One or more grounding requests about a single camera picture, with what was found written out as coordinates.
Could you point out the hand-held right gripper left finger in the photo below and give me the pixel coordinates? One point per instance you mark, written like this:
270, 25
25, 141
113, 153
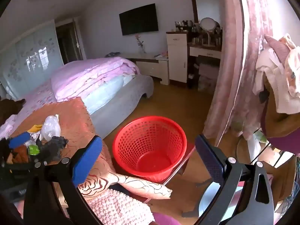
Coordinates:
88, 157

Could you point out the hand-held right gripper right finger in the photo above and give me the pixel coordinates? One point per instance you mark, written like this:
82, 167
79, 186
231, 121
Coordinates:
209, 161

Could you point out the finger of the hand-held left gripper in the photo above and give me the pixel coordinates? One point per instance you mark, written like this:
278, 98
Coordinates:
20, 140

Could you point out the green wrapper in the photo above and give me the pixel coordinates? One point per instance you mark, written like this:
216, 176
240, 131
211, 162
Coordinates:
34, 150

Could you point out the yellow textured wrapper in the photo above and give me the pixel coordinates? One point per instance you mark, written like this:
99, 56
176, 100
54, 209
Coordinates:
35, 128

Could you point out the clear plastic bag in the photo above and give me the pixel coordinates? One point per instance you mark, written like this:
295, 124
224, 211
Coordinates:
50, 127

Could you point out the black plastic bag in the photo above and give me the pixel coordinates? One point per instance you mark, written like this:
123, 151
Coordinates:
54, 146

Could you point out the red plastic basket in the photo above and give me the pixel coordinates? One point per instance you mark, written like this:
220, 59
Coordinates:
150, 161

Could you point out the brown plush toy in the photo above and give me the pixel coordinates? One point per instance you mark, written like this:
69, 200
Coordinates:
9, 109

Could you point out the pink floral bedsheet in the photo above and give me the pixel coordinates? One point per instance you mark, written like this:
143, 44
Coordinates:
35, 100

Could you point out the pink fluffy cushion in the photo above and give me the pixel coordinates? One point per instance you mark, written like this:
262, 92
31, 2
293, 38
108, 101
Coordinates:
117, 208

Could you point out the light blue pillow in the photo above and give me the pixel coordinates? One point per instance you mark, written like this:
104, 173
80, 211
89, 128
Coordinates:
103, 96

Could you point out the brown and purple garment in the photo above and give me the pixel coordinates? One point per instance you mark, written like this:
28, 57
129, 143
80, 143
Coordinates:
279, 121

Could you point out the pink padded stool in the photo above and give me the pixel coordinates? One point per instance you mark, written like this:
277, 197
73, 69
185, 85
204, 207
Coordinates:
206, 77

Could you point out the glass door wardrobe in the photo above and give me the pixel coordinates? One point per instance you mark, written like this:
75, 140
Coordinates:
30, 56

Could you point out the folded pink quilt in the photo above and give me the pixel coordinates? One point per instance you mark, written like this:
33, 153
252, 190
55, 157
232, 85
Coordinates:
93, 72

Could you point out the dark item on bench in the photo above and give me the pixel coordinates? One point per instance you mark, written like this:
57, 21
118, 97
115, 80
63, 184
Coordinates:
112, 54

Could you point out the white clothes pile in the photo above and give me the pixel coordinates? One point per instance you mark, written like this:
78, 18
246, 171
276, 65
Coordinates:
281, 82

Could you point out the tall white cabinet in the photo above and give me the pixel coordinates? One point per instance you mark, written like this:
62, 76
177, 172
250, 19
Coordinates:
178, 58

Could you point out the low white bench cabinet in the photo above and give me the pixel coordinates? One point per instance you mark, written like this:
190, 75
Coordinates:
150, 68

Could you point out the bedroom door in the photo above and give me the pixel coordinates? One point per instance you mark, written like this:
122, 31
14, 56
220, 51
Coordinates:
66, 42

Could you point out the dressing table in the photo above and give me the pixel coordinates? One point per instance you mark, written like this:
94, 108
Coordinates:
205, 52

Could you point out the pink curtain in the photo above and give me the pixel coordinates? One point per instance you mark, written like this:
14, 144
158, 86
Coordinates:
234, 51

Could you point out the stack of books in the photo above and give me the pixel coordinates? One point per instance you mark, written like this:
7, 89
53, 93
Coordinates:
161, 56

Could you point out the pink rose in vase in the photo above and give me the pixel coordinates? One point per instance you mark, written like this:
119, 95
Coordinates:
141, 48

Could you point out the mauve garment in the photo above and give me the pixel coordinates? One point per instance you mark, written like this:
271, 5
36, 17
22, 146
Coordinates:
279, 49

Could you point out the round vanity mirror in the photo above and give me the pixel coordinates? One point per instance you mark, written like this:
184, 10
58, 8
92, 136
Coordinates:
207, 24

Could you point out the row of cosmetic bottles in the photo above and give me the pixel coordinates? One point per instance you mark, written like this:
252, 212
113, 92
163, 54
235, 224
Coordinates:
185, 24

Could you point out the wooden framed dresser mirror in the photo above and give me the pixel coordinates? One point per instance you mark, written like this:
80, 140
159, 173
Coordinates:
206, 4

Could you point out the black wall television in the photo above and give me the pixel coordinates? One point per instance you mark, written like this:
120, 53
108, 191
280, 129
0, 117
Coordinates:
138, 20

